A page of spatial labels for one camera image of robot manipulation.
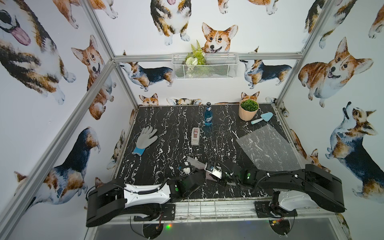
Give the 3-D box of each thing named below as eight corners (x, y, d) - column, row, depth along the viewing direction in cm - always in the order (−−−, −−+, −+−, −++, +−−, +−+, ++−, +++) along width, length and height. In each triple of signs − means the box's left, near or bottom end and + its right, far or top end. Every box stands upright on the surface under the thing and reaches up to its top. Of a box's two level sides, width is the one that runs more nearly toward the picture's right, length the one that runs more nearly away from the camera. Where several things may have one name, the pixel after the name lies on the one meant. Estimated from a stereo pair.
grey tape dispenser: (191, 145, 100) (191, 142, 96) (192, 131, 108) (191, 127, 104) (199, 145, 100) (199, 142, 96) (199, 131, 108) (199, 127, 104)
